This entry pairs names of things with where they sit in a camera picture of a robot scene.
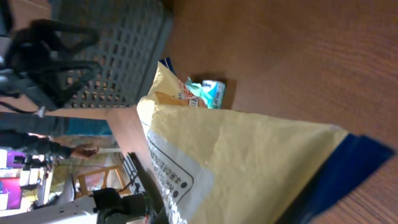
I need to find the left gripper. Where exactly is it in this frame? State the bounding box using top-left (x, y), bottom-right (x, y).
top-left (4, 19), bottom-right (101, 108)

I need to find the teal tissue pack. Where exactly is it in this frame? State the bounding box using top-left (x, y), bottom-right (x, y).
top-left (185, 78), bottom-right (225, 109)

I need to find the cream snack bag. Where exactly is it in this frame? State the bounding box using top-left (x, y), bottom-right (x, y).
top-left (137, 62), bottom-right (395, 223)

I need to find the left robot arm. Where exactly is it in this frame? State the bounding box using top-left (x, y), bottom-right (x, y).
top-left (1, 19), bottom-right (167, 223)

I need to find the person in background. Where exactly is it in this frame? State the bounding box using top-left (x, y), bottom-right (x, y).
top-left (1, 112), bottom-right (112, 159)

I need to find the grey plastic mesh basket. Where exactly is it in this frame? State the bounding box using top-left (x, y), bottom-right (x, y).
top-left (50, 0), bottom-right (172, 109)

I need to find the wooden chair in background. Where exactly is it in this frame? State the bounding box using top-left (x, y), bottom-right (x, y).
top-left (74, 166), bottom-right (132, 198)

